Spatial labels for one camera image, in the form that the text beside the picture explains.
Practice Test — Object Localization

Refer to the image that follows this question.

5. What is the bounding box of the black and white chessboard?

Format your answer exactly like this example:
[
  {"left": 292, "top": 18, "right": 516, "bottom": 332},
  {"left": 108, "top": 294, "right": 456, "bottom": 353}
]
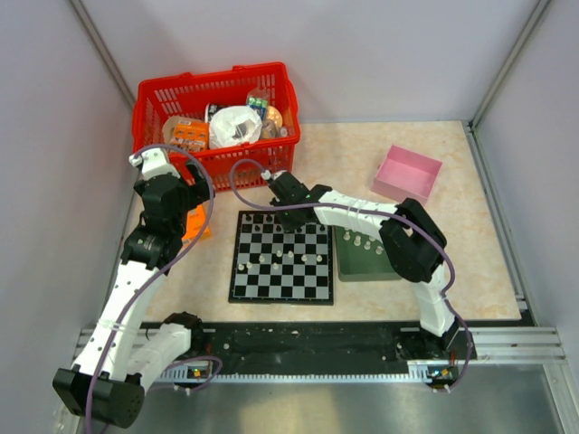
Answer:
[{"left": 228, "top": 211, "right": 334, "bottom": 306}]

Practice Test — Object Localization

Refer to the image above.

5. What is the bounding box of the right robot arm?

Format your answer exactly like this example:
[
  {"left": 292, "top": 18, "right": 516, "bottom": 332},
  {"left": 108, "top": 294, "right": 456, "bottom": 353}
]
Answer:
[{"left": 261, "top": 171, "right": 460, "bottom": 358}]

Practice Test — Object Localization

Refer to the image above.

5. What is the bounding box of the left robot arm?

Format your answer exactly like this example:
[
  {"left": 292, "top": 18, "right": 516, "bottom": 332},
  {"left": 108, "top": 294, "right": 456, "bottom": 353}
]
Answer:
[{"left": 52, "top": 144, "right": 214, "bottom": 433}]

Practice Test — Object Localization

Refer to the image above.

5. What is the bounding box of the orange snack box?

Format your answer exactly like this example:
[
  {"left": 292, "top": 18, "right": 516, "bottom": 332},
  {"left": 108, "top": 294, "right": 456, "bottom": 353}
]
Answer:
[{"left": 162, "top": 116, "right": 209, "bottom": 153}]

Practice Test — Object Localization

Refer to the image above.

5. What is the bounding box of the white plastic bag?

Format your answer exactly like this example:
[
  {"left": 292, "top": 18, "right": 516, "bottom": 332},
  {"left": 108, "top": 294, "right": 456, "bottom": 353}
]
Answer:
[{"left": 209, "top": 106, "right": 262, "bottom": 149}]

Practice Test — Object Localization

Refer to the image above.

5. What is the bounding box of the dark green tray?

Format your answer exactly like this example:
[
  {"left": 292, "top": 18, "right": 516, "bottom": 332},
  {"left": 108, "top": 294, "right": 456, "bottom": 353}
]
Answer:
[{"left": 333, "top": 226, "right": 402, "bottom": 282}]

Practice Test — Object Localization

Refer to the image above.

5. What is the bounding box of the pink box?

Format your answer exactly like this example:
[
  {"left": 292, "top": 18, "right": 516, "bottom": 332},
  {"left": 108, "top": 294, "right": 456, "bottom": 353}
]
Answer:
[{"left": 371, "top": 145, "right": 442, "bottom": 205}]

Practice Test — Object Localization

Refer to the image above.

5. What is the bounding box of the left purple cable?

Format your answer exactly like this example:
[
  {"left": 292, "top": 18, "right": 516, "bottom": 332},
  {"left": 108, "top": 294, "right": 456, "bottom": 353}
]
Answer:
[{"left": 83, "top": 142, "right": 225, "bottom": 434}]

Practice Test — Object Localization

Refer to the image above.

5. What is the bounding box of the purple cable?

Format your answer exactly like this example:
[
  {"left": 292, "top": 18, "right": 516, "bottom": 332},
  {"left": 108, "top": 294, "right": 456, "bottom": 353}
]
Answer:
[
  {"left": 230, "top": 158, "right": 476, "bottom": 393},
  {"left": 83, "top": 142, "right": 225, "bottom": 434}
]

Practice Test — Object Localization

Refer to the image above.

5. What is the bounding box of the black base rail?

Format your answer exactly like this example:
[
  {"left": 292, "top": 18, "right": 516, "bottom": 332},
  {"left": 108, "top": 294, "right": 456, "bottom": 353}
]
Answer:
[{"left": 153, "top": 319, "right": 494, "bottom": 376}]

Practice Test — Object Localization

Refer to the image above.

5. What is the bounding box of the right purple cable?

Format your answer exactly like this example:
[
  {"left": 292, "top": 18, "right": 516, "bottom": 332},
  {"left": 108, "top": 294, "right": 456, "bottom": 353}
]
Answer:
[{"left": 230, "top": 158, "right": 476, "bottom": 393}]

